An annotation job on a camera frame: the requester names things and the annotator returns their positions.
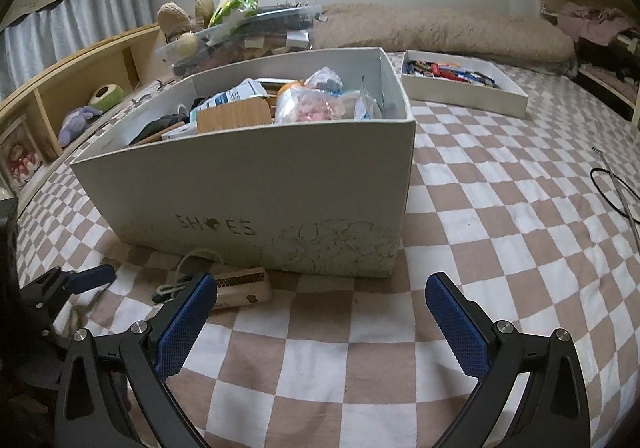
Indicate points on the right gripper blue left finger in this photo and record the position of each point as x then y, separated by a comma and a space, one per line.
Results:
90, 410

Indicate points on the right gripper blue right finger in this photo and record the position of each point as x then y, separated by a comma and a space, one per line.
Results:
553, 410

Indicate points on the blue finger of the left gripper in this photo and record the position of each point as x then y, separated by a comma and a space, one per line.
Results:
86, 280
47, 294

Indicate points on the green clip with cord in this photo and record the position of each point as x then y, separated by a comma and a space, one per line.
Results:
168, 291

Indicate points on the bamboo wooden board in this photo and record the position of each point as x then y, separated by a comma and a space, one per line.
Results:
234, 115

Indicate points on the white blue medicine sachet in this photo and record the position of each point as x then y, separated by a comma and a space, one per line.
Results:
248, 89

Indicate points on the framed doll picture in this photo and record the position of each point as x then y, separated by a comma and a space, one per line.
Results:
20, 155

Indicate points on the purple plush toy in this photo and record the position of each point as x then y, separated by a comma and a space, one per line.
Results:
75, 124

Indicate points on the green avocado plush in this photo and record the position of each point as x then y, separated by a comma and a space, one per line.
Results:
106, 97

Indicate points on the wooden headboard shelf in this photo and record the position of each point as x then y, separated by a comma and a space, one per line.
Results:
32, 115

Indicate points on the white shoes cardboard box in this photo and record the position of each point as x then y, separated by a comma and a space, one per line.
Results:
324, 197

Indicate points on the blue grey curtain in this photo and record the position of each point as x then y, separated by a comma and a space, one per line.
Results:
44, 37

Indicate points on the yellow ball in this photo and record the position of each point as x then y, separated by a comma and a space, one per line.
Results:
186, 45

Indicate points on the pink candy bag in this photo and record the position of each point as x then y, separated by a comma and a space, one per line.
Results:
311, 106

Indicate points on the orange capped film roll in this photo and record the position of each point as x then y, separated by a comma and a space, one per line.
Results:
290, 91

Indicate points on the beige plush bunny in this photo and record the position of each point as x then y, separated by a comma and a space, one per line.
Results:
175, 21

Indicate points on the white crumpled cloth ball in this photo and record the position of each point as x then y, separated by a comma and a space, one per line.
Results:
325, 79

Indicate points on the clear plastic storage bin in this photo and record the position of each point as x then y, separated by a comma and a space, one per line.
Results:
271, 31

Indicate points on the shallow white tray box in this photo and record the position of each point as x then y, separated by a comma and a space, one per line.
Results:
460, 81

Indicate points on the brown folded duvet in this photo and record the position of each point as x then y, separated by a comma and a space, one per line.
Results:
530, 43

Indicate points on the closet shelf with clothes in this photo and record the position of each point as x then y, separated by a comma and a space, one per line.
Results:
606, 40

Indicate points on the black charger with cable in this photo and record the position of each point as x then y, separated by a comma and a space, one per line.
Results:
607, 188

